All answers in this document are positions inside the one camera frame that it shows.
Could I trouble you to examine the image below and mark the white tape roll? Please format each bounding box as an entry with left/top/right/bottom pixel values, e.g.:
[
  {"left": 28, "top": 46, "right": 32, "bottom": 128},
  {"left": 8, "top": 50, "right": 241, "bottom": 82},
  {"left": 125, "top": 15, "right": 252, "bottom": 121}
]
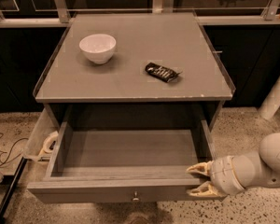
[{"left": 41, "top": 131, "right": 58, "bottom": 154}]

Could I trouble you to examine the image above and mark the grey top drawer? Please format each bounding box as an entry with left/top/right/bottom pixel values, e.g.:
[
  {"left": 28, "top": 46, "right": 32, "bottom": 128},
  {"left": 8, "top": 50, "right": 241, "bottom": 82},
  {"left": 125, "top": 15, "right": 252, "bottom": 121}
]
[{"left": 26, "top": 105, "right": 228, "bottom": 204}]

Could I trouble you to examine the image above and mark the black snack wrapper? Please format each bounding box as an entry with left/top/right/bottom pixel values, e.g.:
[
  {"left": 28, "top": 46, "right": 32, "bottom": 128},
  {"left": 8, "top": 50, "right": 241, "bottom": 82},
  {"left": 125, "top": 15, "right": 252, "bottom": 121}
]
[{"left": 145, "top": 63, "right": 179, "bottom": 83}]

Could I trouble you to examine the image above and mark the grey drawer cabinet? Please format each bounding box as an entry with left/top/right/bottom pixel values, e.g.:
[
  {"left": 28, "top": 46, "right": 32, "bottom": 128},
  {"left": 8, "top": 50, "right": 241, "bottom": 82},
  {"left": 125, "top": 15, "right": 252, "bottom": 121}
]
[{"left": 33, "top": 12, "right": 236, "bottom": 133}]

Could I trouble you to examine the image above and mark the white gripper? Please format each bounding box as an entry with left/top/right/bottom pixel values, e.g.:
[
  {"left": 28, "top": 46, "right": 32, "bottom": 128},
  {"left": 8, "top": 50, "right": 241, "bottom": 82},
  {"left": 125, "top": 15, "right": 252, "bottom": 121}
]
[{"left": 186, "top": 156, "right": 245, "bottom": 198}]

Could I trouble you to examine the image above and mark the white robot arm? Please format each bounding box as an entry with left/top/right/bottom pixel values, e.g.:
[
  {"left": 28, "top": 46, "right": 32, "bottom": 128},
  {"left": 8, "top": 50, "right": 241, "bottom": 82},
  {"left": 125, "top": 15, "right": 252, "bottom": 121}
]
[{"left": 187, "top": 133, "right": 280, "bottom": 198}]

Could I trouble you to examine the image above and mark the black floor cable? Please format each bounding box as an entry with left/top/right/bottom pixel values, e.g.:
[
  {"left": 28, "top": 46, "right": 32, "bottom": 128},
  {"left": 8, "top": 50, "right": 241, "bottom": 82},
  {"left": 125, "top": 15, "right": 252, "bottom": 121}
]
[{"left": 0, "top": 128, "right": 30, "bottom": 168}]

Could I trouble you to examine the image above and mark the white ceramic bowl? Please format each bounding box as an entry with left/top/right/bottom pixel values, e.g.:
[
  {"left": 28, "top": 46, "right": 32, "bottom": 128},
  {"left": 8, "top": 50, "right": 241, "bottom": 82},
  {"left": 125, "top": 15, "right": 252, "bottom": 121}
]
[{"left": 79, "top": 34, "right": 117, "bottom": 64}]

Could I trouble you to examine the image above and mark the clear plastic storage bin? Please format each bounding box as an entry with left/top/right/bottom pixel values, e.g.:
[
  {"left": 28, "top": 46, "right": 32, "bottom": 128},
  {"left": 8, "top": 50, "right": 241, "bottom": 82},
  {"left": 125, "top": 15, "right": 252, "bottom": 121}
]
[{"left": 23, "top": 109, "right": 58, "bottom": 161}]

